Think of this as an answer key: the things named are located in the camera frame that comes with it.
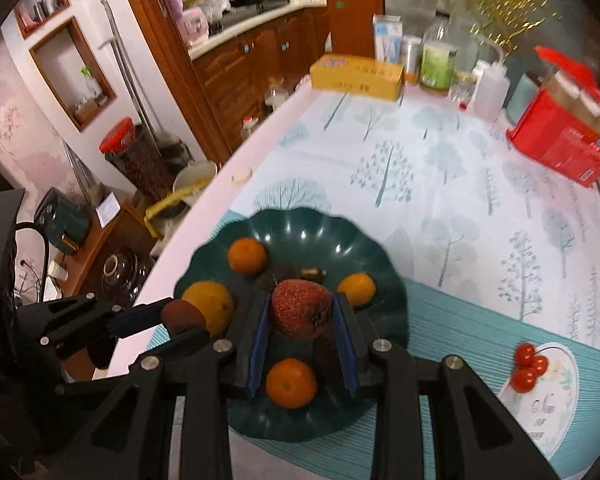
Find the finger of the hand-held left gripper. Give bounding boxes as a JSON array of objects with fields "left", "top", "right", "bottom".
[
  {"left": 86, "top": 329, "right": 212, "bottom": 374},
  {"left": 16, "top": 294, "right": 175, "bottom": 361}
]

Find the dark green scalloped plate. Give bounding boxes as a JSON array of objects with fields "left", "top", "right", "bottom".
[{"left": 172, "top": 207, "right": 408, "bottom": 443}]

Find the wooden kitchen cabinet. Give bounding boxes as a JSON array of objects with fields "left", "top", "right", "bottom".
[{"left": 189, "top": 4, "right": 332, "bottom": 161}]

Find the small glass jar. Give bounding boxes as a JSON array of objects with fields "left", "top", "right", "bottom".
[{"left": 450, "top": 72, "right": 477, "bottom": 110}]

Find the red lychee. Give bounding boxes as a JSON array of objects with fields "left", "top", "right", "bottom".
[
  {"left": 160, "top": 299, "right": 207, "bottom": 335},
  {"left": 271, "top": 280, "right": 333, "bottom": 342}
]

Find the white plastic squeeze bottle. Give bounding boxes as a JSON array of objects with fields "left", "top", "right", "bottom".
[{"left": 472, "top": 40, "right": 511, "bottom": 122}]

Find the large orange tangerine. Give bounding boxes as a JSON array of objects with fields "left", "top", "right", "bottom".
[{"left": 265, "top": 358, "right": 317, "bottom": 409}]

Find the yellow strap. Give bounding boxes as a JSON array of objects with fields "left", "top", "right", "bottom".
[{"left": 144, "top": 180, "right": 216, "bottom": 238}]

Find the red pack of jars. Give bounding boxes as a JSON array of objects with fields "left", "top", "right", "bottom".
[{"left": 505, "top": 46, "right": 600, "bottom": 189}]

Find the white bucket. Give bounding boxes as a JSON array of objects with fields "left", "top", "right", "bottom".
[{"left": 172, "top": 160, "right": 219, "bottom": 207}]

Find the yellow rectangular box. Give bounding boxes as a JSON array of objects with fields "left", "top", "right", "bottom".
[{"left": 309, "top": 54, "right": 406, "bottom": 102}]

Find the red lid storage jar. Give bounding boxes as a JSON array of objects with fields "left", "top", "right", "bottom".
[{"left": 99, "top": 117, "right": 175, "bottom": 197}]

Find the glass bottle green label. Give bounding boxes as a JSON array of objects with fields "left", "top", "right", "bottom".
[{"left": 419, "top": 20, "right": 459, "bottom": 94}]

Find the small metal tin can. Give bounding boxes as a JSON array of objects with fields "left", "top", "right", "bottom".
[{"left": 401, "top": 35, "right": 424, "bottom": 84}]

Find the yellow orange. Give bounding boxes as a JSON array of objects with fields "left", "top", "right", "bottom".
[{"left": 181, "top": 281, "right": 234, "bottom": 338}]

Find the small orange tangerine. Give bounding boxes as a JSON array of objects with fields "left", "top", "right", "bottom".
[
  {"left": 228, "top": 237, "right": 268, "bottom": 276},
  {"left": 336, "top": 272, "right": 377, "bottom": 309}
]

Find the glass pot lid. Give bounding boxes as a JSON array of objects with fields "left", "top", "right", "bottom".
[{"left": 101, "top": 251, "right": 150, "bottom": 292}]

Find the black cable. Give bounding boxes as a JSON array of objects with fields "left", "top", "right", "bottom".
[{"left": 14, "top": 221, "right": 52, "bottom": 303}]

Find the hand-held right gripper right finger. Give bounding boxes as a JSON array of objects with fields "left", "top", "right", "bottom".
[{"left": 332, "top": 291, "right": 556, "bottom": 480}]

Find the metal mop pole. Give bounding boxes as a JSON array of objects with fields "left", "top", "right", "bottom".
[{"left": 99, "top": 0, "right": 167, "bottom": 158}]

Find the blue and white carton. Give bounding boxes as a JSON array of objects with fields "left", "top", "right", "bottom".
[{"left": 372, "top": 14, "right": 404, "bottom": 61}]

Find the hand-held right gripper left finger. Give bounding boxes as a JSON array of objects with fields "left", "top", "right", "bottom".
[{"left": 45, "top": 292, "right": 273, "bottom": 480}]

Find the dark green appliance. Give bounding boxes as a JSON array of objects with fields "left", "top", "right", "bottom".
[{"left": 34, "top": 187, "right": 92, "bottom": 252}]

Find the pale teal container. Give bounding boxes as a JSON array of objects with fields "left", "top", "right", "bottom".
[{"left": 507, "top": 74, "right": 543, "bottom": 125}]

